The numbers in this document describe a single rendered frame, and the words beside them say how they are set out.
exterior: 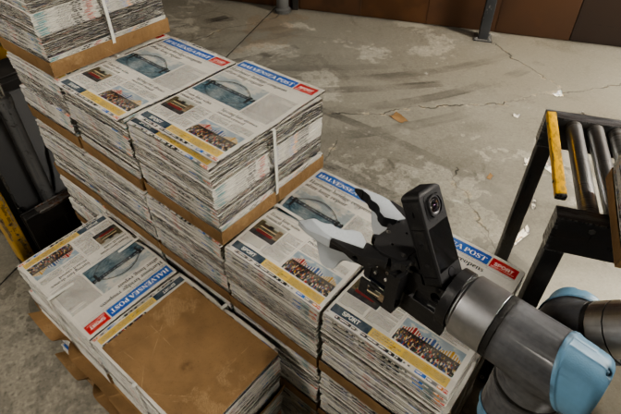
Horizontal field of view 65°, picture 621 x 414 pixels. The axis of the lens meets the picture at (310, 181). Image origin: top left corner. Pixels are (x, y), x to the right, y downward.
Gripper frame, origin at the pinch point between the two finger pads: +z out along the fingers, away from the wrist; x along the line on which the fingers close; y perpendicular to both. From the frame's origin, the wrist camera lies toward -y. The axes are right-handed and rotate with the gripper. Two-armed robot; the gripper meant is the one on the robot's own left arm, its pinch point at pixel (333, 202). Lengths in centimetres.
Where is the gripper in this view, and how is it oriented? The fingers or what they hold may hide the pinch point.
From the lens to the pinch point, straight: 64.6
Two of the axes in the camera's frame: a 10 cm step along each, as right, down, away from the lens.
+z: -7.1, -4.5, 5.4
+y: -0.9, 8.2, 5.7
